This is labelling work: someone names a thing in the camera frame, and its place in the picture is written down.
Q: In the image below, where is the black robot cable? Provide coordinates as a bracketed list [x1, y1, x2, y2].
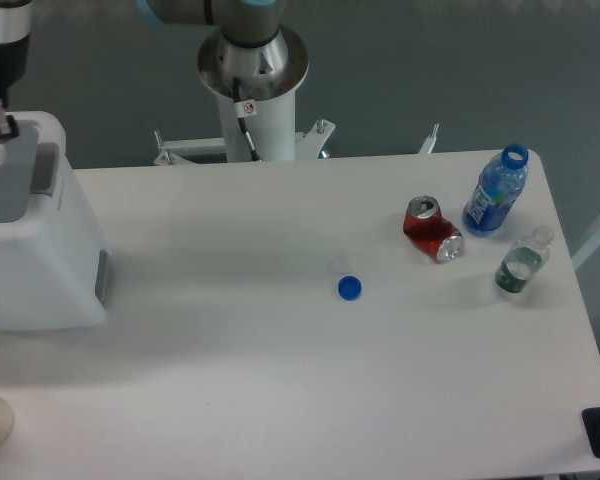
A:
[232, 74, 262, 163]

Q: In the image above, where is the blue plastic drink bottle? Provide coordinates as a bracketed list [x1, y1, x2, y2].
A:
[462, 143, 529, 237]

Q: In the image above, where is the blue bottle cap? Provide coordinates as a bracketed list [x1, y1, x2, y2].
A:
[337, 275, 363, 301]

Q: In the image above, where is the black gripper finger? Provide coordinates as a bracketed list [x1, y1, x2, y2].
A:
[0, 98, 19, 143]

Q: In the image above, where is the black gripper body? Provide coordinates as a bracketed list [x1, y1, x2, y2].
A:
[0, 36, 29, 107]

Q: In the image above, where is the white bottle cap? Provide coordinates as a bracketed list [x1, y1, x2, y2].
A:
[329, 255, 354, 276]

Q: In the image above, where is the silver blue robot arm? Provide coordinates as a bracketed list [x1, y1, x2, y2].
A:
[0, 1, 309, 162]

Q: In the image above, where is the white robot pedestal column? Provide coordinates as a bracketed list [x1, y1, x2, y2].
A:
[216, 93, 296, 163]

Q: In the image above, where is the clear green-label bottle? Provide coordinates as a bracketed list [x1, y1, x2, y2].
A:
[494, 226, 553, 294]

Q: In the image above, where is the crushed red soda can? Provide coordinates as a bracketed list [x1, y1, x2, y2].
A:
[403, 195, 464, 264]

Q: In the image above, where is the white metal base frame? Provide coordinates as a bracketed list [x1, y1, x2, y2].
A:
[152, 118, 441, 166]

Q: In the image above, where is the white trash bin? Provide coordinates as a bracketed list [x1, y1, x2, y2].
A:
[0, 111, 112, 331]

